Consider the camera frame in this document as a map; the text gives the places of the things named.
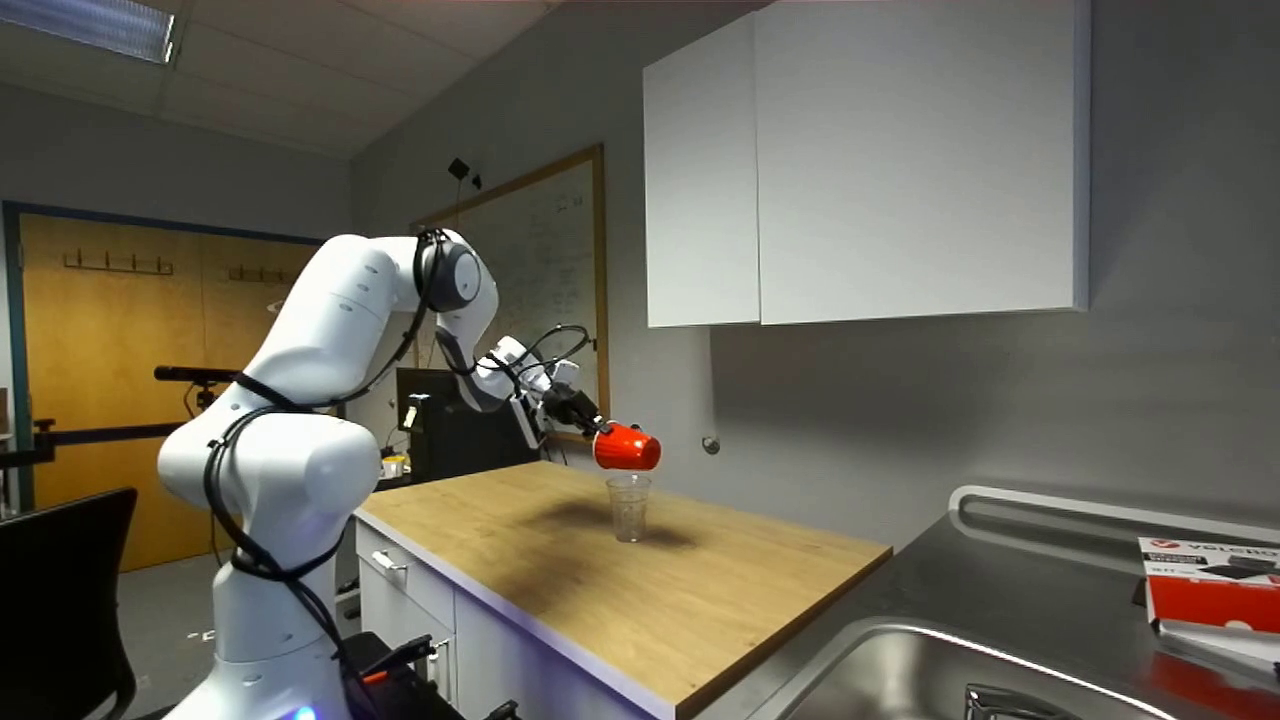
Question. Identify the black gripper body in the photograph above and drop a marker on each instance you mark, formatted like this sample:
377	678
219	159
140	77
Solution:
567	406

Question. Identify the red plastic cup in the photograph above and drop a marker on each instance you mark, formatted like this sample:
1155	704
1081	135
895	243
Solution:
625	449

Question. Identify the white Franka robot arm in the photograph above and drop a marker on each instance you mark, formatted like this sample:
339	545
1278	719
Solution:
322	323

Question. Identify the clear plastic cup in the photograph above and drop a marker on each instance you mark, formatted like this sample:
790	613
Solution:
625	504

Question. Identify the black computer monitor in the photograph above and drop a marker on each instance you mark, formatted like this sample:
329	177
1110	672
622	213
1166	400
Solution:
453	442

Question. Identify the wood framed whiteboard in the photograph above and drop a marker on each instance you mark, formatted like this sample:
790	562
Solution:
533	262

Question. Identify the white base cabinet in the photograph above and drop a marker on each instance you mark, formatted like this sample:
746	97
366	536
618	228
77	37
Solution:
403	594

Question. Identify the white cabinet door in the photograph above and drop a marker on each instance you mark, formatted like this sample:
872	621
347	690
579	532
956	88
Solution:
920	160
700	185

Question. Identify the black and red control box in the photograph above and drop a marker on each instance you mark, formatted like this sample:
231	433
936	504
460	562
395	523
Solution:
395	672

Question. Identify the black stand boom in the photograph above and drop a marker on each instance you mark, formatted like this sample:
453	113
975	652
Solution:
195	374

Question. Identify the stainless steel sink counter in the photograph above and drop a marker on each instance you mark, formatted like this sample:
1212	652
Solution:
985	574

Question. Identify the stainless steel sink basin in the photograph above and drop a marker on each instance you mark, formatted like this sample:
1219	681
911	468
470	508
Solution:
935	672

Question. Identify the orange wooden double door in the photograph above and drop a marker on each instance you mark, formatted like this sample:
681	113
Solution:
123	387

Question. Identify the black office chair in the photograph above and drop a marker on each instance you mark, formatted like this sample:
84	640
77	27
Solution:
62	613

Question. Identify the ceiling light panel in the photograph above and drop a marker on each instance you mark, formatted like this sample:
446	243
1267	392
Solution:
92	27

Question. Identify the red and white box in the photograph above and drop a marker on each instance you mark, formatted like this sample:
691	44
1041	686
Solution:
1212	602

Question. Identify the round metal wall knob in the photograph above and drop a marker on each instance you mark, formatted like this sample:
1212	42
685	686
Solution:
711	442

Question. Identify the small black wall camera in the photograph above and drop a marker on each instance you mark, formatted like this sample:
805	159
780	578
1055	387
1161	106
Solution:
460	168

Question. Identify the white wall cabinet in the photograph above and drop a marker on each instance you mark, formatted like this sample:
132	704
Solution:
864	160

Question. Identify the white tubular counter rail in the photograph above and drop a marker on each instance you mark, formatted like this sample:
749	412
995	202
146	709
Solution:
1104	514

